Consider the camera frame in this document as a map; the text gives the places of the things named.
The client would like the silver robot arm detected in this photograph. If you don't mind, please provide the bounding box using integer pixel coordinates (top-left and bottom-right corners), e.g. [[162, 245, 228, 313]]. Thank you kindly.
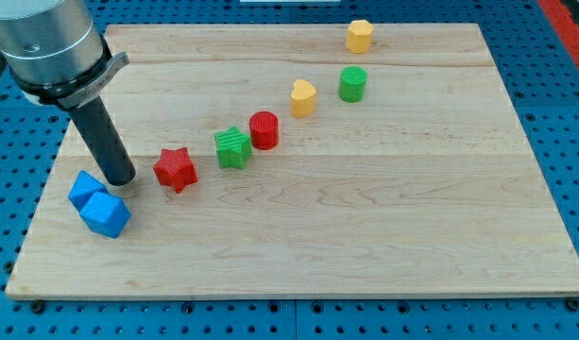
[[0, 0, 129, 111]]

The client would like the green star block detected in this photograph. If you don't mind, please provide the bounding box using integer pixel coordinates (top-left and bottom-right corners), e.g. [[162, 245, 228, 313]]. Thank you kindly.
[[213, 126, 252, 169]]

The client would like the red star block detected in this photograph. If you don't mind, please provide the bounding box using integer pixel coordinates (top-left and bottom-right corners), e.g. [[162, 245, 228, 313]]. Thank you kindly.
[[153, 147, 198, 194]]

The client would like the wooden board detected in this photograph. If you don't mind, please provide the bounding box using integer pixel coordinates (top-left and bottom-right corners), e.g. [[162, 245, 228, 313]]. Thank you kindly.
[[6, 24, 579, 300]]

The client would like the red cylinder block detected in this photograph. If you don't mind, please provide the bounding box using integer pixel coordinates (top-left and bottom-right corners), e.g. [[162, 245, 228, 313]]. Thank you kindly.
[[248, 110, 279, 150]]

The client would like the yellow heart block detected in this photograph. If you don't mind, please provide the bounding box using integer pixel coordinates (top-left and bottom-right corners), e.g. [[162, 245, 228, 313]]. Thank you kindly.
[[290, 79, 317, 117]]

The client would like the green cylinder block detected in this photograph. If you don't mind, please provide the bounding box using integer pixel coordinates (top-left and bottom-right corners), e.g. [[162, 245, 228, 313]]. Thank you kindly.
[[338, 66, 367, 103]]

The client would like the yellow hexagon block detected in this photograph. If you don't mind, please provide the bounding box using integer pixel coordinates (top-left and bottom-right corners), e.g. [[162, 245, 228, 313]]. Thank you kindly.
[[346, 20, 374, 54]]

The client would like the blue cube block front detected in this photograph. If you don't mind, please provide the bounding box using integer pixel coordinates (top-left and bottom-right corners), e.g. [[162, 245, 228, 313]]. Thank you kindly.
[[79, 192, 131, 238]]

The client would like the blue cube block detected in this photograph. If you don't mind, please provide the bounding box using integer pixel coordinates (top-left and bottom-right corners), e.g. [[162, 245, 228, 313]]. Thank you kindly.
[[68, 170, 108, 212], [79, 192, 131, 238]]

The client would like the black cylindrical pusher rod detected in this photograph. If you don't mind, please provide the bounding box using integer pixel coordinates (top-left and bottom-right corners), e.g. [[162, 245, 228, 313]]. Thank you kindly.
[[69, 97, 136, 186]]

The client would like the blue cube block rear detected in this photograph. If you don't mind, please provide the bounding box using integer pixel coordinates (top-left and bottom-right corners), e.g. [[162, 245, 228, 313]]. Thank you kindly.
[[68, 170, 108, 212]]

